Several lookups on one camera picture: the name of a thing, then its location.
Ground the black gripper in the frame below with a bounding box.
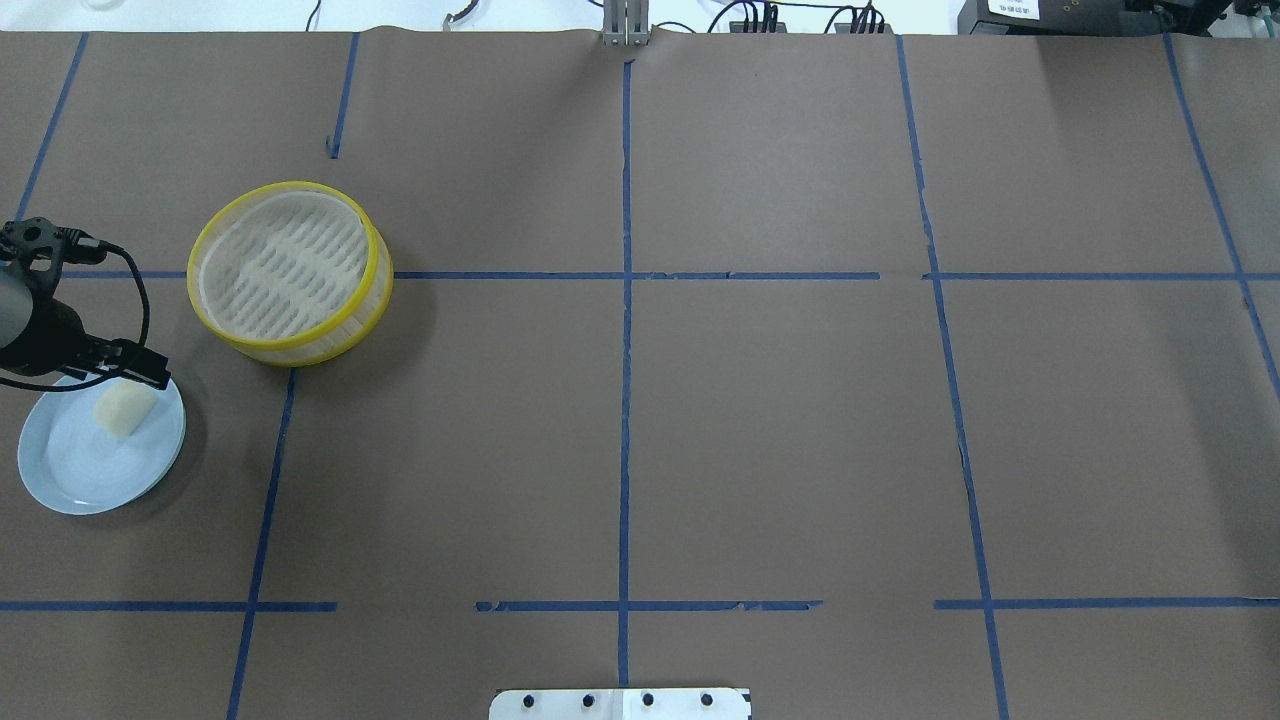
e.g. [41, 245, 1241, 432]
[1, 300, 172, 389]

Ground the white steamed bun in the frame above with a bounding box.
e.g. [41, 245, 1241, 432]
[92, 380, 160, 438]

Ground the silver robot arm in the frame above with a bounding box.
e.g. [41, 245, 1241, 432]
[3, 249, 172, 395]

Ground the yellow rimmed bamboo steamer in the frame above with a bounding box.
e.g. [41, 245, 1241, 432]
[186, 181, 394, 368]

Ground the light blue plate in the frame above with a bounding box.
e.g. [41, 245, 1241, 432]
[15, 377, 187, 515]

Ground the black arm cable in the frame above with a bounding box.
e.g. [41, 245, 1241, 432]
[0, 238, 152, 392]

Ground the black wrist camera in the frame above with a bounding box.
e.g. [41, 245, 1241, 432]
[1, 217, 108, 297]

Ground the white mounting base plate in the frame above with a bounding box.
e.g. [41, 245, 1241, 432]
[488, 687, 753, 719]

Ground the aluminium frame post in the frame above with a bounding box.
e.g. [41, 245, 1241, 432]
[599, 0, 652, 47]

